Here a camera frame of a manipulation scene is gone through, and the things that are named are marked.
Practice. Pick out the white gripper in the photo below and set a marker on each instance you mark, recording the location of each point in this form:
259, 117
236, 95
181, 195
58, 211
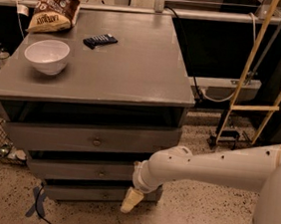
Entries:
138, 179

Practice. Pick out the grey drawer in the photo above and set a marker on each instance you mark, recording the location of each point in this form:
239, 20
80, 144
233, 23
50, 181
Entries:
82, 169
69, 137
86, 190

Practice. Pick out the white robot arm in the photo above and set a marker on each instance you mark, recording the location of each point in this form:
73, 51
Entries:
257, 169

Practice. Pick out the grey bottom drawer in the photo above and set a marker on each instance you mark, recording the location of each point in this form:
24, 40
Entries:
86, 190

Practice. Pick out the grey top drawer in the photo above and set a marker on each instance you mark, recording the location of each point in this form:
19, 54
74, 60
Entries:
69, 137

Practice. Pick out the grey drawer cabinet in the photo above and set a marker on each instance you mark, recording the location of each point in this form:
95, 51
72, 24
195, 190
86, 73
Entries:
139, 81

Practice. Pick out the black clamp stand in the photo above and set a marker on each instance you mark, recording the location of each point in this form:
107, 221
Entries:
228, 134

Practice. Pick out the dark blue snack bar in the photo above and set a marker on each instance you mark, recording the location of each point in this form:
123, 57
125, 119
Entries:
101, 40

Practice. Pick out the white bowl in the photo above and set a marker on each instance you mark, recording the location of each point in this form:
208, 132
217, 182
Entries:
48, 56

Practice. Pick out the glass jar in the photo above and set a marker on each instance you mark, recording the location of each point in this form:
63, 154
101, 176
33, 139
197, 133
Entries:
4, 56

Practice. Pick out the brown chip bag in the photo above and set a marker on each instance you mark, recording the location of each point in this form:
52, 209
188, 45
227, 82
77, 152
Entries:
54, 15

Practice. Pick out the black wire basket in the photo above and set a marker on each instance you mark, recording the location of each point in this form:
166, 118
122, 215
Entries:
8, 150

